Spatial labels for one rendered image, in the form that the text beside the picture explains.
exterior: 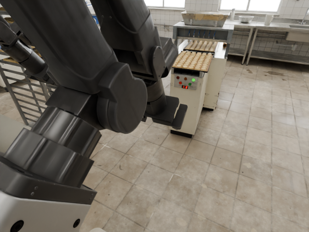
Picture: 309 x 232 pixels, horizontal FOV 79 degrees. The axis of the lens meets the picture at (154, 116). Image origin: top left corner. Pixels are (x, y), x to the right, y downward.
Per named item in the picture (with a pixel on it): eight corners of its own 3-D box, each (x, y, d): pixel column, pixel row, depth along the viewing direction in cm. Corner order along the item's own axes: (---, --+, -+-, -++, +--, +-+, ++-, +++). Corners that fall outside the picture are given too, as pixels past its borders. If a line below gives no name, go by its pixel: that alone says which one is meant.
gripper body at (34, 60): (39, 61, 67) (21, 45, 60) (58, 66, 63) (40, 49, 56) (27, 76, 65) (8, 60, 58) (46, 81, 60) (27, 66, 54)
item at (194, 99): (180, 107, 298) (185, 49, 247) (202, 111, 288) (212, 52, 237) (167, 134, 244) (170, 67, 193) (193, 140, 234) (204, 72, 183)
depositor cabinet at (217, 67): (186, 76, 401) (190, 34, 353) (220, 81, 381) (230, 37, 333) (168, 105, 303) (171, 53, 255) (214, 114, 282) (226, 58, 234)
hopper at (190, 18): (185, 22, 257) (185, 10, 249) (227, 24, 241) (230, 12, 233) (179, 25, 235) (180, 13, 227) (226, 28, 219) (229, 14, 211)
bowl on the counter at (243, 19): (236, 23, 437) (237, 16, 430) (238, 20, 461) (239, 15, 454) (251, 24, 425) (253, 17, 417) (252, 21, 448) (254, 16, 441)
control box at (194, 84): (174, 85, 203) (175, 73, 195) (196, 89, 196) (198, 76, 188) (173, 87, 201) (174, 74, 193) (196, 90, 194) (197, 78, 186)
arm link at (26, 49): (-7, 46, 52) (4, 48, 50) (9, 29, 55) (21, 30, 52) (15, 63, 58) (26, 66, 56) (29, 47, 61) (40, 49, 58)
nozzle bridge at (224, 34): (177, 46, 280) (179, 21, 261) (228, 51, 260) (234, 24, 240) (171, 53, 255) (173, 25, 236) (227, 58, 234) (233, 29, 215)
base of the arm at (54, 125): (48, 178, 27) (-47, 156, 17) (78, 130, 30) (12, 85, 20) (94, 205, 24) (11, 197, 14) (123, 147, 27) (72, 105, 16)
